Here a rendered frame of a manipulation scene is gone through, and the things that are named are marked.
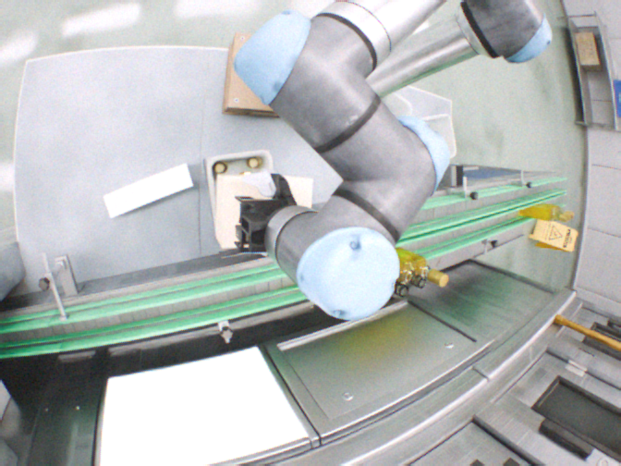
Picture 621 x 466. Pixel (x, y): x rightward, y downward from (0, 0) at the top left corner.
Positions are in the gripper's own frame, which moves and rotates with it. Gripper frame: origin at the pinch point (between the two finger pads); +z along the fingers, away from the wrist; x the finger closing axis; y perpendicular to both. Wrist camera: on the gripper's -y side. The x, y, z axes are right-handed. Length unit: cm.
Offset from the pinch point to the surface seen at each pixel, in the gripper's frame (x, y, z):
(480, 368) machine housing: 30, -40, -25
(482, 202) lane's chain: -1, -97, 23
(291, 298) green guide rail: 24.6, -11.5, 14.5
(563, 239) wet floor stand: 39, -362, 69
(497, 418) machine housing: 33, -34, -37
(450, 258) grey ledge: 22, -80, 23
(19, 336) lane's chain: 37, 70, 21
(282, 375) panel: 35.0, -3.4, -2.7
